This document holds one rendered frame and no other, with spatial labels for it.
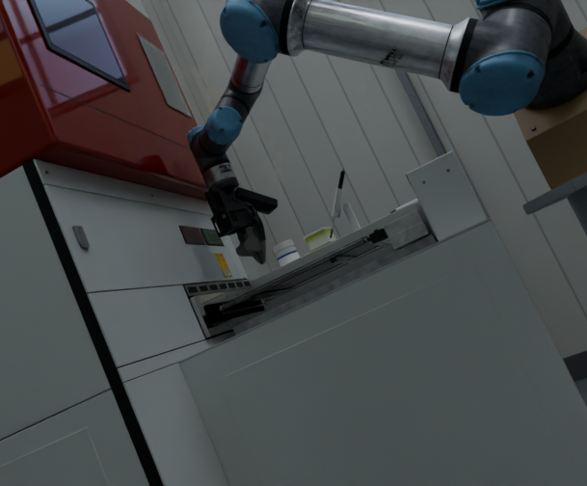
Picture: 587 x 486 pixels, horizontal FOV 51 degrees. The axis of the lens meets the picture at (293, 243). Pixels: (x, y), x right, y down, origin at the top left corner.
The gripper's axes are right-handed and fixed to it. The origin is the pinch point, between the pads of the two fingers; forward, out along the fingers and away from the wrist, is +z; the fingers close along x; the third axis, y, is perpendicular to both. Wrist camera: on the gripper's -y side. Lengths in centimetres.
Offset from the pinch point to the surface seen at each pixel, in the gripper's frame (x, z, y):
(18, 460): 1, 20, 66
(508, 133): -30, -26, -201
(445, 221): 50, 12, -1
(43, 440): 6, 18, 62
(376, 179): -98, -39, -176
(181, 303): 1.3, 3.9, 26.2
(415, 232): 35.0, 10.8, -11.9
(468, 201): 54, 11, -4
